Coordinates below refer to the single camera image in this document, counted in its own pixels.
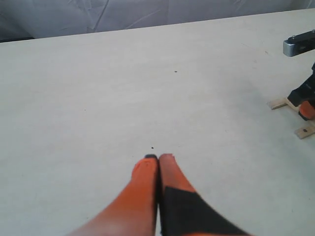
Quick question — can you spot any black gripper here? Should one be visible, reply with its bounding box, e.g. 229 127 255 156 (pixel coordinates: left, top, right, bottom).
287 64 315 120

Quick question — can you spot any wood strip front bar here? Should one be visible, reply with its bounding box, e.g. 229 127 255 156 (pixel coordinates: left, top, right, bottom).
294 125 315 139

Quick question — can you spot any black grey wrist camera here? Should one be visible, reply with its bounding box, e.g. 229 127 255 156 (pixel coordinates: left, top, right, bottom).
283 29 315 57

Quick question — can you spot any pale wood strip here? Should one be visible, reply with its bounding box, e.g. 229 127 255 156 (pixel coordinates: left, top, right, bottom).
267 98 288 110

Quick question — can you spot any white backdrop curtain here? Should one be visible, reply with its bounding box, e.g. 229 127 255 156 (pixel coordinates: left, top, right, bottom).
0 0 315 41

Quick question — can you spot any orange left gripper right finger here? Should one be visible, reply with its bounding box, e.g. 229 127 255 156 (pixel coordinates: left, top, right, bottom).
159 153 249 236

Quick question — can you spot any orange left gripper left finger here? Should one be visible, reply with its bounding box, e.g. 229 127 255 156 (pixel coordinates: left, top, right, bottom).
71 154 158 236

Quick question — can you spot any wood strip with grain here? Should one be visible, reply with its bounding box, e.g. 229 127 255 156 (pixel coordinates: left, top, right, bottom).
285 98 300 113

